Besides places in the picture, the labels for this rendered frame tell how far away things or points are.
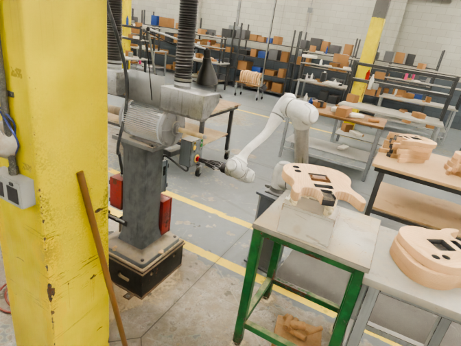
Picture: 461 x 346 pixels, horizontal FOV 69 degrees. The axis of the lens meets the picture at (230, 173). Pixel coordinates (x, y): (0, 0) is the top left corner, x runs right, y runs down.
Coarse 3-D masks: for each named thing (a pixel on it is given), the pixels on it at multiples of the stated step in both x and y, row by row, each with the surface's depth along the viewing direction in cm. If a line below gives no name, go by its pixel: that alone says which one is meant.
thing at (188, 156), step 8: (192, 136) 247; (184, 144) 239; (192, 144) 236; (200, 144) 245; (184, 152) 241; (192, 152) 239; (200, 152) 250; (184, 160) 243; (192, 160) 242; (184, 168) 250
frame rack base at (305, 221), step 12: (288, 204) 170; (300, 204) 172; (312, 204) 174; (288, 216) 171; (300, 216) 168; (312, 216) 166; (324, 216) 163; (336, 216) 165; (288, 228) 173; (300, 228) 170; (312, 228) 168; (324, 228) 165; (312, 240) 170; (324, 240) 167
